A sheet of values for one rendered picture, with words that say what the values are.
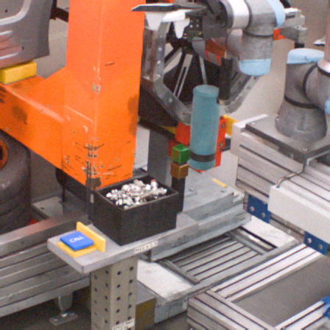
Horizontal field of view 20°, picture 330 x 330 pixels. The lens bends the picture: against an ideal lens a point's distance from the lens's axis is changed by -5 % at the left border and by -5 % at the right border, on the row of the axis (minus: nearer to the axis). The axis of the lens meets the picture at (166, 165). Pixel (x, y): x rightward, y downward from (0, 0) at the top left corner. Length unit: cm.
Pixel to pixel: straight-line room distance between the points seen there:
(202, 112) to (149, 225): 45
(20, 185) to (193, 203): 73
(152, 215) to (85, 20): 58
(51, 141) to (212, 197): 76
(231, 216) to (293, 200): 110
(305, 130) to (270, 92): 252
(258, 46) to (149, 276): 127
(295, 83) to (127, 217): 60
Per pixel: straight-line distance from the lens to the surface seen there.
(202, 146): 304
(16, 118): 310
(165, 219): 276
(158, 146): 337
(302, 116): 253
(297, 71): 249
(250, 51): 222
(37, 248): 290
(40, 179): 401
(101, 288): 282
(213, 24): 215
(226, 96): 287
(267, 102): 492
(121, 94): 276
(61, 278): 302
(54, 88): 291
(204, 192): 350
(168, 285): 322
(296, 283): 305
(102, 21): 262
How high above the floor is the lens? 185
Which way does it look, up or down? 26 degrees down
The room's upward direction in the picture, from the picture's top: 4 degrees clockwise
